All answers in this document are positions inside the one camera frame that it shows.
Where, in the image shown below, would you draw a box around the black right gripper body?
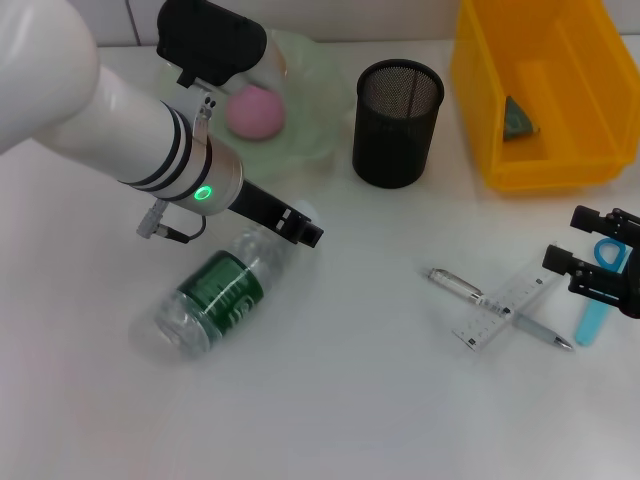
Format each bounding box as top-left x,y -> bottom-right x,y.
617,234 -> 640,319

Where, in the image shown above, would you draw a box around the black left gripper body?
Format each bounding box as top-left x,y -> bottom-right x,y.
230,182 -> 289,231

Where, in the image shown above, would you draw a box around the blue scissors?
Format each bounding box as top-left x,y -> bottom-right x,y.
574,238 -> 632,346

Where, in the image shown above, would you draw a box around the pink sponge ball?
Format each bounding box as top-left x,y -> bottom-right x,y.
224,84 -> 288,143

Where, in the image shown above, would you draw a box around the clear green-label water bottle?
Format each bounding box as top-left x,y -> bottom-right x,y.
127,199 -> 322,364

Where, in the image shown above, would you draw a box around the teal plastic wrapper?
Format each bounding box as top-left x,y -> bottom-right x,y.
502,95 -> 541,143

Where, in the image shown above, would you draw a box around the clear ballpoint pen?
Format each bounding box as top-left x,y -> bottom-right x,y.
428,267 -> 575,351

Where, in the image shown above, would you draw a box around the clear plastic ruler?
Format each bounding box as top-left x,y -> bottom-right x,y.
452,272 -> 565,354

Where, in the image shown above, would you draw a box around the green glass fruit plate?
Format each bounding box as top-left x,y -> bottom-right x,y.
157,27 -> 352,176

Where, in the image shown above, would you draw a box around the black mesh pen holder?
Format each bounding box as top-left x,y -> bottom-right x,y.
352,59 -> 445,190

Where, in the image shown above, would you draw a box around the yellow plastic bin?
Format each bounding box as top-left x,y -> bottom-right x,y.
451,0 -> 640,195

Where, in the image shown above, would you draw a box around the gray left wrist cable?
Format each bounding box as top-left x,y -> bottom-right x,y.
135,197 -> 208,245

